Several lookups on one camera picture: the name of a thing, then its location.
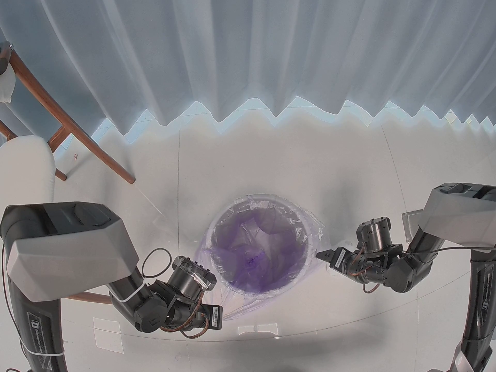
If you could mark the white curtain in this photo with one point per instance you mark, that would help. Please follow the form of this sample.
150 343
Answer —
248 52

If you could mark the white trash bin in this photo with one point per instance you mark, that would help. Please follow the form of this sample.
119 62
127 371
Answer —
302 242

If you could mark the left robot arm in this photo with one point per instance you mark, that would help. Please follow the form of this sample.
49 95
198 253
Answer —
66 246

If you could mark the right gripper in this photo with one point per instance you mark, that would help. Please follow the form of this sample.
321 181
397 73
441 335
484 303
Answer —
350 264

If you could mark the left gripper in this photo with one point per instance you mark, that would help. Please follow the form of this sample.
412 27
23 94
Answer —
207 318

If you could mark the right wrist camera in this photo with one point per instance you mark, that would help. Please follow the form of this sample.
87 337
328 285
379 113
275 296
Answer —
361 234

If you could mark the wooden chair with white cushion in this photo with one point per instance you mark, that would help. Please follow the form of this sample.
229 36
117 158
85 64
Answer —
27 161

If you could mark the purple plastic bag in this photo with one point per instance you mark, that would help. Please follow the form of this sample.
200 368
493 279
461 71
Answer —
255 262

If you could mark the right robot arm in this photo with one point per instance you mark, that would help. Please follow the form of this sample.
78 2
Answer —
457 215

